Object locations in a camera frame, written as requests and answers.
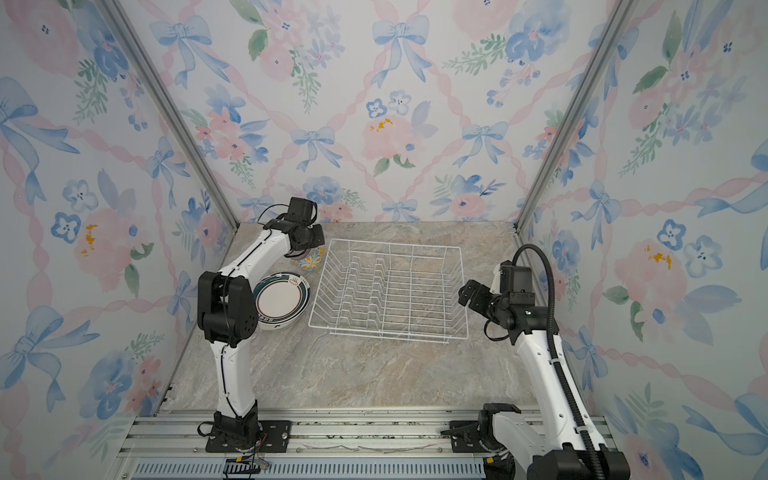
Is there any white wire dish rack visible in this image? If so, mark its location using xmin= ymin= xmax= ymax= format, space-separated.
xmin=308 ymin=239 xmax=469 ymax=344

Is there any corner aluminium profile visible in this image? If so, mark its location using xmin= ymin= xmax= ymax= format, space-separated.
xmin=516 ymin=0 xmax=636 ymax=231
xmin=95 ymin=0 xmax=239 ymax=230

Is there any thin black left cable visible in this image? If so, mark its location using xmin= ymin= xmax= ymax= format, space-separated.
xmin=256 ymin=202 xmax=290 ymax=226

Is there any right corner aluminium profile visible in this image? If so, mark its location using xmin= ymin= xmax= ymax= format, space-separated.
xmin=516 ymin=0 xmax=636 ymax=231

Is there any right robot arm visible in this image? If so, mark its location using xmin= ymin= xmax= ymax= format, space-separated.
xmin=445 ymin=261 xmax=630 ymax=479

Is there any yellow blue patterned bowl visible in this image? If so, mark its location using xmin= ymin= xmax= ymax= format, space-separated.
xmin=296 ymin=247 xmax=326 ymax=270

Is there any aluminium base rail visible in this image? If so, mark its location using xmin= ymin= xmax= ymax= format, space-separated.
xmin=116 ymin=407 xmax=625 ymax=480

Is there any left corner aluminium profile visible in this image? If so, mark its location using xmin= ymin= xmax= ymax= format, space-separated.
xmin=95 ymin=0 xmax=239 ymax=230

